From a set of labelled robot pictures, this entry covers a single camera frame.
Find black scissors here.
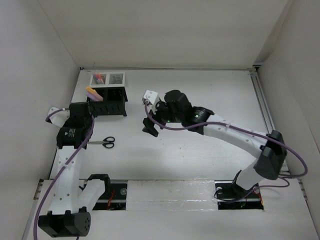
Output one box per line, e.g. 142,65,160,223
87,136,115,149

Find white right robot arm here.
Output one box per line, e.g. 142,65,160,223
142,90,287,197

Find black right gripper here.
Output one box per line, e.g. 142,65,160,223
142,99,184,137

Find orange highlighter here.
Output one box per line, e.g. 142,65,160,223
85,86,103,101

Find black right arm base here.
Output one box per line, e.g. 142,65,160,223
213,171,264,210

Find purple highlighter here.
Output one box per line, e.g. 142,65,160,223
85,91,101,102

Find orange double-tip pen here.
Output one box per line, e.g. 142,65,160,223
96,73,104,85

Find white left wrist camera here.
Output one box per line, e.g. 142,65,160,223
45,106,70,128

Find black mesh organizer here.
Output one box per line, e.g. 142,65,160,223
86,86,128,117

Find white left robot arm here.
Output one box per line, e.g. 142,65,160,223
33,102,112,240

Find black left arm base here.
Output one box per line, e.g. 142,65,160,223
78,174,128,211

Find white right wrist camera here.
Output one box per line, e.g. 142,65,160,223
142,90,160,106

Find white mesh organizer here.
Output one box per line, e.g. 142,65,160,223
89,71,126,88

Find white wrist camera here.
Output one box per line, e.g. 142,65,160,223
142,90,160,106
45,106,70,128

